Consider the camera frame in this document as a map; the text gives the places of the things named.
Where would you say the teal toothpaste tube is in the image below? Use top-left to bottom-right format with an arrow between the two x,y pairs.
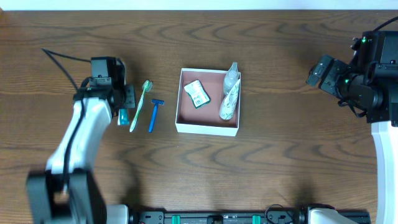
118,108 -> 130,126

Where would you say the green white toothbrush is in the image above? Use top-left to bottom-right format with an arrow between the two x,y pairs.
129,80 -> 153,133

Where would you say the blue disposable razor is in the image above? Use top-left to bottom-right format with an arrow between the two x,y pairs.
148,99 -> 164,133

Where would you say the green white soap bar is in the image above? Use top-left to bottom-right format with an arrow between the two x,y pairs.
184,80 -> 211,109

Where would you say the white tube gold cap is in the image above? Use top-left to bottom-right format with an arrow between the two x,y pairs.
219,79 -> 241,120

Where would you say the blue liquid clear bottle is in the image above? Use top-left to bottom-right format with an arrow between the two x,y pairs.
223,62 -> 239,95

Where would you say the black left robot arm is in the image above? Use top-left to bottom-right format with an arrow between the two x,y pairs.
26,84 -> 134,223

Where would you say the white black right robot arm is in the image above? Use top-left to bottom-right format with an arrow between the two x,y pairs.
307,55 -> 397,223

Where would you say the white box pink interior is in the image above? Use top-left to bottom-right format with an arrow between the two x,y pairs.
175,68 -> 241,137

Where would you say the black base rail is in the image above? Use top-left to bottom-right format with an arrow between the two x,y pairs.
127,203 -> 371,224

